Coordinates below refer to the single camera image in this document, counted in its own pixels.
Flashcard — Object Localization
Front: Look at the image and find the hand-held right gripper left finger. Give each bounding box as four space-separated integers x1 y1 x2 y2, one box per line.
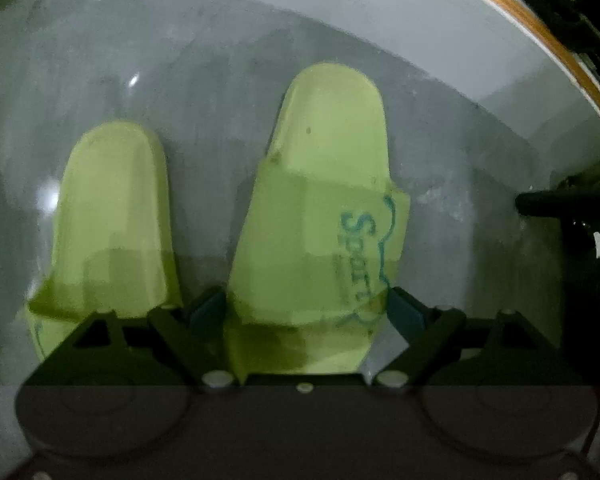
17 286 243 391

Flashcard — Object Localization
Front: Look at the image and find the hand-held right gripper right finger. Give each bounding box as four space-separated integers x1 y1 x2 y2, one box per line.
372 287 600 391

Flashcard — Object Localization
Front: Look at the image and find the light green slide sandal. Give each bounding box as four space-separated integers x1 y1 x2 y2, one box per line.
24 120 183 361
222 62 412 376

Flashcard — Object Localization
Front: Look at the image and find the black olive bag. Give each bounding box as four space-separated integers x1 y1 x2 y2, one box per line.
517 0 600 68

